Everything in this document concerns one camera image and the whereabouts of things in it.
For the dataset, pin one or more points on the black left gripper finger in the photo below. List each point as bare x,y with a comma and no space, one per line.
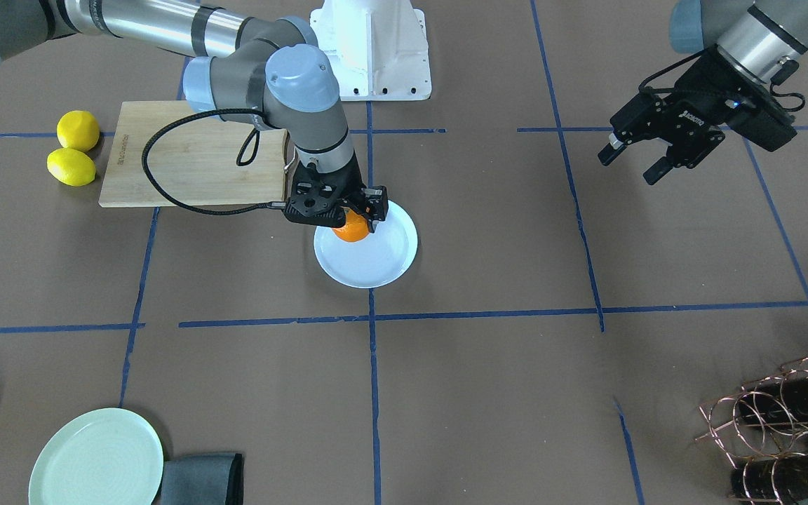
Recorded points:
640,119
677,155

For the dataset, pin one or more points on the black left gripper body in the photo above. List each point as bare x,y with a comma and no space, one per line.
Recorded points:
693,104

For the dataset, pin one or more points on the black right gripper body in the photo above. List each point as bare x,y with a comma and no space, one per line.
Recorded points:
374,202

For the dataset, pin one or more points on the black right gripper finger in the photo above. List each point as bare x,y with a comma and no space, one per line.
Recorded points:
349,208
373,205

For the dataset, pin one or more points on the orange mandarin fruit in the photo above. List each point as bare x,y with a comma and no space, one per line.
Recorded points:
354,229

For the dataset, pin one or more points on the light blue plate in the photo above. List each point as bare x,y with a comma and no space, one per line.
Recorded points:
376,260

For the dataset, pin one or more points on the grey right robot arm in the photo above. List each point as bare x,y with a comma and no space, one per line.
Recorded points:
270,74

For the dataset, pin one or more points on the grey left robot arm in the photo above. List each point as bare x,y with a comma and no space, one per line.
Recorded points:
735,54

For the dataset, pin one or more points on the light green plate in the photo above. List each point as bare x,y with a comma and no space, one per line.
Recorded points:
105,456

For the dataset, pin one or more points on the wooden cutting board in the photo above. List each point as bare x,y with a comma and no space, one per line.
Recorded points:
195,163

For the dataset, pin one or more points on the upper yellow lemon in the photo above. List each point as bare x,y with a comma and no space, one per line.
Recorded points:
79,130

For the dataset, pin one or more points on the yellow lemon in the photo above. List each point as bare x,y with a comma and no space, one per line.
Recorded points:
71,167
79,130

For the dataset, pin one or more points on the lower yellow lemon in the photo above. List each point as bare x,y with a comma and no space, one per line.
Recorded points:
71,167

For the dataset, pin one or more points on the upper dark wine bottle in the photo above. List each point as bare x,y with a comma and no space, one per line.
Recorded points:
781,402

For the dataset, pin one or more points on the dark wine bottle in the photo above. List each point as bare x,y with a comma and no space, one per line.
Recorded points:
781,402
773,481

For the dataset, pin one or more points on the folded grey cloth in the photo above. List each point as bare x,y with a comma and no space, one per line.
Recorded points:
211,478

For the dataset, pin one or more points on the lower dark wine bottle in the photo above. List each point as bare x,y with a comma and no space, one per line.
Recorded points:
773,481

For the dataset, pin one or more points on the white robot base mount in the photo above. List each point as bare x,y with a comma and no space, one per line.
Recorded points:
379,50

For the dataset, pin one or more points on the copper wire bottle rack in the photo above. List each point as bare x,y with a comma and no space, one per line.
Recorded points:
762,430

